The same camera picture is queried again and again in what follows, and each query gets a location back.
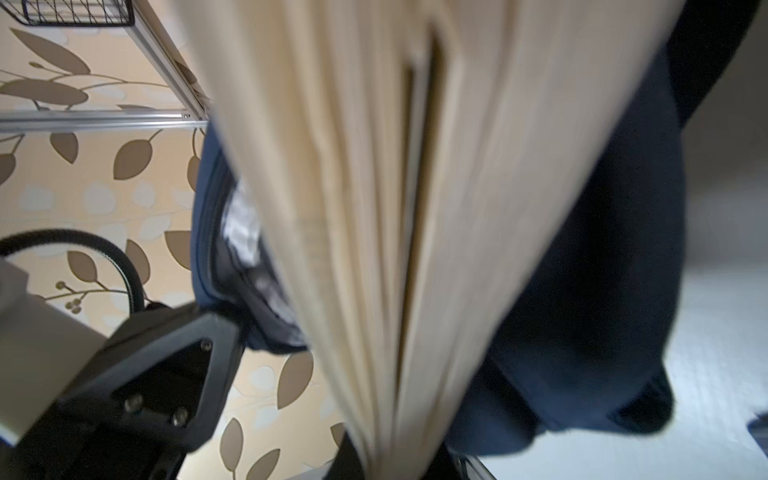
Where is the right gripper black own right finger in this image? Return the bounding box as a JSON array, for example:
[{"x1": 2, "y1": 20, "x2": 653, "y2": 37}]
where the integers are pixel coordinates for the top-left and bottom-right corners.
[{"x1": 421, "y1": 444, "x2": 462, "y2": 480}]

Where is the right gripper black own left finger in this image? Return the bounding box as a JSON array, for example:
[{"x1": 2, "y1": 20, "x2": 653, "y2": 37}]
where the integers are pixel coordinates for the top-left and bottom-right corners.
[{"x1": 323, "y1": 435, "x2": 365, "y2": 480}]

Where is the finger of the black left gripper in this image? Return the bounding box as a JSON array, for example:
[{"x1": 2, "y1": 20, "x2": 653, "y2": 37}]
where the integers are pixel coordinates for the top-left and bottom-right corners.
[{"x1": 56, "y1": 303, "x2": 245, "y2": 452}]

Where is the navy blue school backpack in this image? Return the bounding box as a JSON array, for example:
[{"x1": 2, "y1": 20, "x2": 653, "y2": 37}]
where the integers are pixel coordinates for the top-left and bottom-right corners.
[{"x1": 190, "y1": 0, "x2": 762, "y2": 457}]

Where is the blue cover book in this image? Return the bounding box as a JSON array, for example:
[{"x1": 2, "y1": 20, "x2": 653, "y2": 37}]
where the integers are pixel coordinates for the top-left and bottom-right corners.
[{"x1": 175, "y1": 1, "x2": 683, "y2": 479}]

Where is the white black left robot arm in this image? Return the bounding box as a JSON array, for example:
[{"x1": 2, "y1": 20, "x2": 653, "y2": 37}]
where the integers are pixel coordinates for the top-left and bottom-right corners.
[{"x1": 1, "y1": 228, "x2": 353, "y2": 479}]

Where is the black wire basket right wall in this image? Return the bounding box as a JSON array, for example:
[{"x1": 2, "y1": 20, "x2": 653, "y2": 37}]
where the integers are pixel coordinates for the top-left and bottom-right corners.
[{"x1": 1, "y1": 0, "x2": 135, "y2": 28}]

